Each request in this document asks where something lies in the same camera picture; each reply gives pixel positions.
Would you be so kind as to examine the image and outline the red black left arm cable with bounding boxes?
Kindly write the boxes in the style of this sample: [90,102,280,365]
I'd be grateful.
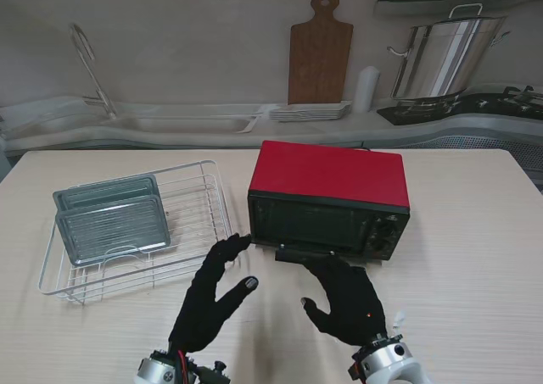
[175,349,191,384]

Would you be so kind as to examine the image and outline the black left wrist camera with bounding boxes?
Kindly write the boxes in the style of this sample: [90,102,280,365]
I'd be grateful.
[193,359,232,384]

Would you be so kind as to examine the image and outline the chrome kitchen faucet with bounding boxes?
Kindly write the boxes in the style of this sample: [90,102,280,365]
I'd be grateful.
[69,22,118,120]

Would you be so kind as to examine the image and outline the glass oven door black handle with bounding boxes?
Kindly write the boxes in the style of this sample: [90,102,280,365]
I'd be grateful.
[249,235,385,269]

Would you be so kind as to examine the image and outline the ribbed metal baking tray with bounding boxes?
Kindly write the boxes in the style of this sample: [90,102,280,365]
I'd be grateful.
[52,173,161,211]
[54,195,173,266]

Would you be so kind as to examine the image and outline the stack of white plates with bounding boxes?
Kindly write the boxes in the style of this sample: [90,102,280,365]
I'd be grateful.
[268,101,354,123]

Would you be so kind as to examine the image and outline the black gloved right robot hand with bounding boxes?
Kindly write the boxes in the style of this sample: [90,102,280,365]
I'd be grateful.
[296,256,389,348]

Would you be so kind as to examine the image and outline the red black toaster oven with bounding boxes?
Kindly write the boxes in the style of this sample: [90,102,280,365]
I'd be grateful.
[247,140,411,263]

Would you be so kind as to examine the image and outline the black gas stove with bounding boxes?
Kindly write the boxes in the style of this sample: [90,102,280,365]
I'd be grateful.
[376,85,543,126]

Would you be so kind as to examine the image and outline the white paper towel roll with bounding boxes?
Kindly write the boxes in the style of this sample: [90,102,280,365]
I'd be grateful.
[354,65,381,114]

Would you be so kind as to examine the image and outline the white wire dish rack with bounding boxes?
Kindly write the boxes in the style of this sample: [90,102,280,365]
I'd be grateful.
[36,159,238,307]

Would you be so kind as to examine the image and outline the brown wooden cutting board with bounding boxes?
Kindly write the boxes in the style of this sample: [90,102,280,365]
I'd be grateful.
[287,0,355,106]

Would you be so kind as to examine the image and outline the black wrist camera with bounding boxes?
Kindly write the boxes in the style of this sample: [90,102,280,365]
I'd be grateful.
[347,348,371,381]
[193,359,232,384]

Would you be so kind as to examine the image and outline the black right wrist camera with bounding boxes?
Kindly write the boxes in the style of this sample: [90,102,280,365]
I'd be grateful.
[347,348,371,381]

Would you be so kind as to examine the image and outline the steel kitchen sink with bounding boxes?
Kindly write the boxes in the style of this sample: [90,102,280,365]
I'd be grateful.
[97,114,260,136]

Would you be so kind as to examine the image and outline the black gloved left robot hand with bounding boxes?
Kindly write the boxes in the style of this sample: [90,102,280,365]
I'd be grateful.
[167,232,260,354]

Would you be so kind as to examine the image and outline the stainless steel stock pot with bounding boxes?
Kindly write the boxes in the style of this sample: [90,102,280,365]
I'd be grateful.
[385,3,512,101]

